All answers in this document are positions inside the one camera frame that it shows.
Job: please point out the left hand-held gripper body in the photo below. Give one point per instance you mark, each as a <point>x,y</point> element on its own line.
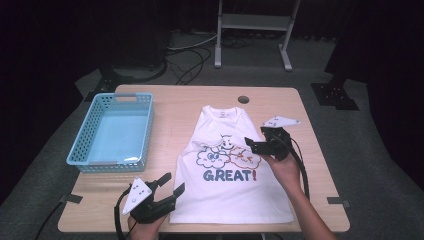
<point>150,208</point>

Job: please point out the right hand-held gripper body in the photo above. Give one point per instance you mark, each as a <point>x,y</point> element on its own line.
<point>278,141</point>

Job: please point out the white printed t-shirt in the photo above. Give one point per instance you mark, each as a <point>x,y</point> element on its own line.
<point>226,200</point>

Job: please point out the person's left hand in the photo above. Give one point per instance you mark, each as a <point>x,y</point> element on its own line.
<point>146,230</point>

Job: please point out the person's right hand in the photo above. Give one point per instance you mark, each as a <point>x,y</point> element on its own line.
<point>286,171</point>

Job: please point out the light blue plastic basket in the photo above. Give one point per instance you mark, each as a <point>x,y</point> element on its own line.
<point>116,136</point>

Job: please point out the black tape piece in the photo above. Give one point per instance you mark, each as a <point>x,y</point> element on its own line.
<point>338,202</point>
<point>71,198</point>

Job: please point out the black stand base with pole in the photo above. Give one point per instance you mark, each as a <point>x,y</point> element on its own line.
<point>108,81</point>

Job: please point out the white metal stand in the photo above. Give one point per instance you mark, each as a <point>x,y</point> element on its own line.
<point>253,21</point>

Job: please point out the black stand base plate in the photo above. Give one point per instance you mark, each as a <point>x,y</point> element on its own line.
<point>333,96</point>

